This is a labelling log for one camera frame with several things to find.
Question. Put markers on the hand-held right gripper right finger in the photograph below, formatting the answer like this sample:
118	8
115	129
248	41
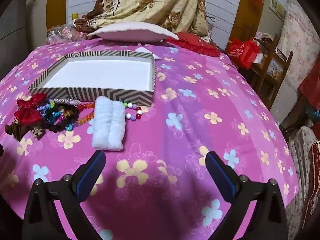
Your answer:
221	176

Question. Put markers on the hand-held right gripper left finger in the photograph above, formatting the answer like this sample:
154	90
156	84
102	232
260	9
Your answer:
91	172

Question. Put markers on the white fluffy scrunchie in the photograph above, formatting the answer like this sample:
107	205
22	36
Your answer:
107	125

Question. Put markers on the black scrunchie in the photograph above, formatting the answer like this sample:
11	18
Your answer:
56	126

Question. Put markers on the colourful sequin scrunchie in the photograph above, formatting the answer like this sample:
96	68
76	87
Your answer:
52	116

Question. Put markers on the striped cardboard box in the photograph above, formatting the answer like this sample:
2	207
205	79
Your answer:
100	95

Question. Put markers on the brown leopard bow scrunchie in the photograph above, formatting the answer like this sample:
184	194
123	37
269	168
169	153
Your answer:
15	131

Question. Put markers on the red satin bow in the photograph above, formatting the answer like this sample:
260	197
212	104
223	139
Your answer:
27	110

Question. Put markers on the pink floral bedsheet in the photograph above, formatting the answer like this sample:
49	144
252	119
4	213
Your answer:
200	120

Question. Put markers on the patterned sofa cover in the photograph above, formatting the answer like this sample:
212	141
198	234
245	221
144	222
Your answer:
305	155

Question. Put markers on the wooden chair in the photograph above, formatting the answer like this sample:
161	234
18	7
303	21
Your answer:
262	75

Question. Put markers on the red shopping bag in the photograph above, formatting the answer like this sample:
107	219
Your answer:
242	52

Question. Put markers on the red cloth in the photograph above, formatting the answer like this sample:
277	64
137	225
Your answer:
311	87

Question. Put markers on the white paper sheet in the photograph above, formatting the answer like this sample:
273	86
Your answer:
155	55

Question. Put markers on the red ruffled cushion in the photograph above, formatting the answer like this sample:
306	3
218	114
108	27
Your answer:
197	43

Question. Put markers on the clear plastic bag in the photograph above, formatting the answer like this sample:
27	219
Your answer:
62	33

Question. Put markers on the white pillow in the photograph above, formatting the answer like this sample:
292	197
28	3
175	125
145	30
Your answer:
132	31

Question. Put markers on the pale floral mattress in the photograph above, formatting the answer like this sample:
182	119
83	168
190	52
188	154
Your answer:
302	37

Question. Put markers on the beige floral blanket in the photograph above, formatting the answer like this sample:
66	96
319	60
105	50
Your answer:
150	2

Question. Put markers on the yellow wall sign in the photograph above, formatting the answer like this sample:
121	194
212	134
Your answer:
276	5

